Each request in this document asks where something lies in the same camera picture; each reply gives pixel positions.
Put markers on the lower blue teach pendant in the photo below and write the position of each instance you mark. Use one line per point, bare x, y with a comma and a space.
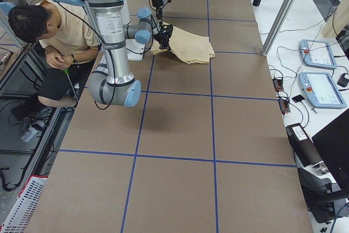
320, 90

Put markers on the beige long-sleeve printed shirt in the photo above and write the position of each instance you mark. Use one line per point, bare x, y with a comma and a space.
190, 48

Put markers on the aluminium frame post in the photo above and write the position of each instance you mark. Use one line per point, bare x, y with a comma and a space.
279, 20

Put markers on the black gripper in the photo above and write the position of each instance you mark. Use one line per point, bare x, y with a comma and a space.
156, 3
160, 37

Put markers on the white plastic basket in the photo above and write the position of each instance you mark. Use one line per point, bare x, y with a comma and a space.
19, 217

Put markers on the seated person beige shirt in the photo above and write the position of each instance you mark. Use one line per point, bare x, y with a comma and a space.
63, 32

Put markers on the upper blue teach pendant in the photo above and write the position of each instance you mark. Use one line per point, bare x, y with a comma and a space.
317, 54

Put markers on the black monitor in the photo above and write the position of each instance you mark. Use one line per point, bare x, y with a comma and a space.
331, 143

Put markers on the blue teach pendant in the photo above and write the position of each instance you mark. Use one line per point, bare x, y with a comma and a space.
320, 90
317, 54

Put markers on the green handled stick tool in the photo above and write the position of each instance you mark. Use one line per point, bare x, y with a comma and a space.
71, 84

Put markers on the white power strip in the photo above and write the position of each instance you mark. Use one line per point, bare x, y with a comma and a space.
33, 129

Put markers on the black brown cylinder device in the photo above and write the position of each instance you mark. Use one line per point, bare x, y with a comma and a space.
305, 153

